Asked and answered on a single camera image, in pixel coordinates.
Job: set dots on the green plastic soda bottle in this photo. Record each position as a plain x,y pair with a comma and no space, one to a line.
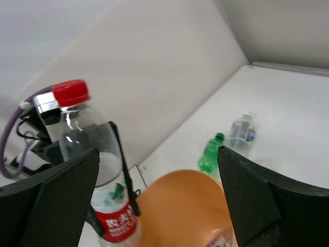
207,163

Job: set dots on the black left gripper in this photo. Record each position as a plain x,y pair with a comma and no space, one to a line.
56,149

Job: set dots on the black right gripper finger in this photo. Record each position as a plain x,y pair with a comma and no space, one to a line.
269,209
94,222
49,208

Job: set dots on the clear bottle blue yellow label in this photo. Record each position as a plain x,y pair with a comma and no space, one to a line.
242,134

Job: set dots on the orange plastic bin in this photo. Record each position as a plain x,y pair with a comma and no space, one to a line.
185,208

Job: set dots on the clear bottle red label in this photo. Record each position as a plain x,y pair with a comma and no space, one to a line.
110,198

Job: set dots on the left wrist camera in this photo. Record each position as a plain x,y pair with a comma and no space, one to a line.
47,108

